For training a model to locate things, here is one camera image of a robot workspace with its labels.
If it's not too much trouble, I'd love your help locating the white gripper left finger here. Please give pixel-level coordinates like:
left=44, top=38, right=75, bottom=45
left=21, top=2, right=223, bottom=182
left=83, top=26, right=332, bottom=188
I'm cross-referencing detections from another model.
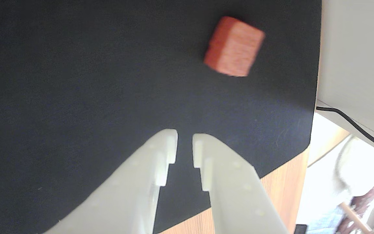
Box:
left=44, top=129, right=179, bottom=234

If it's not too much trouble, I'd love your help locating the pale cloth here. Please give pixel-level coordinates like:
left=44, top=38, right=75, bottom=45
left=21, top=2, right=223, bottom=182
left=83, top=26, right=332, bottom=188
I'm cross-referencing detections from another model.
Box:
left=335, top=135, right=374, bottom=208

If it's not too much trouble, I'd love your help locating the black desk mat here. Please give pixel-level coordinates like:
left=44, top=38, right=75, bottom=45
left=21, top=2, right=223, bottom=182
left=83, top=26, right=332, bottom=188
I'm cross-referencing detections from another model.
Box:
left=0, top=0, right=322, bottom=234

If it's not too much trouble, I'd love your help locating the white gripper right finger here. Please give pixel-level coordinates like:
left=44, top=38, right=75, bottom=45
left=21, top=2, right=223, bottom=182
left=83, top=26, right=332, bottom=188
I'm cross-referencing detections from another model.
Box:
left=192, top=133, right=290, bottom=234

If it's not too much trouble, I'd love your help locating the brown toy block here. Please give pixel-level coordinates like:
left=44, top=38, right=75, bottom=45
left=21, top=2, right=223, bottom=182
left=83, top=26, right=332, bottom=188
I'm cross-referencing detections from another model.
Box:
left=203, top=16, right=266, bottom=77

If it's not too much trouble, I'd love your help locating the black cable along wall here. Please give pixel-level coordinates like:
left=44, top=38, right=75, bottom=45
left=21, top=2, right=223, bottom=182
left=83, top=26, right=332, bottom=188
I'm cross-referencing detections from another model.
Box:
left=316, top=107, right=374, bottom=156

